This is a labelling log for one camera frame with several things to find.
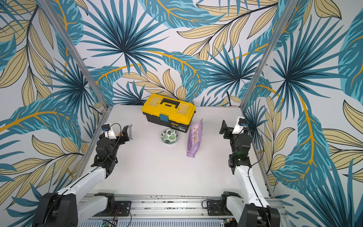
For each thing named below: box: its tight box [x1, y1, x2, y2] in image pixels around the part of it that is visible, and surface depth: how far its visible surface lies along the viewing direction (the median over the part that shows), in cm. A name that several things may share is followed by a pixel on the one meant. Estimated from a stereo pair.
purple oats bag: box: [186, 118, 204, 158], surface depth 87 cm
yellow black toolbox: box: [141, 93, 197, 133], surface depth 99 cm
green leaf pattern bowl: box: [160, 128, 179, 145], surface depth 102 cm
